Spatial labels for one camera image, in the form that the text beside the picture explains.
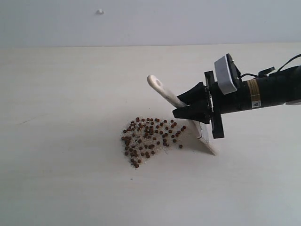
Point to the pile of beans and rice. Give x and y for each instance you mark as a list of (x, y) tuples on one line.
[(144, 137)]

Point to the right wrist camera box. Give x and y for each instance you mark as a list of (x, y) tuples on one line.
[(227, 74)]

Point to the small white wall clip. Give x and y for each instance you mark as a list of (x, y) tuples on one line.
[(100, 12)]

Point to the wooden paint brush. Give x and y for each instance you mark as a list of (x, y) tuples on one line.
[(198, 128)]

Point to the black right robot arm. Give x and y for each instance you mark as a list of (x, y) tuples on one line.
[(281, 87)]

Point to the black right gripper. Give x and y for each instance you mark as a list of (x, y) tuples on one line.
[(195, 107)]

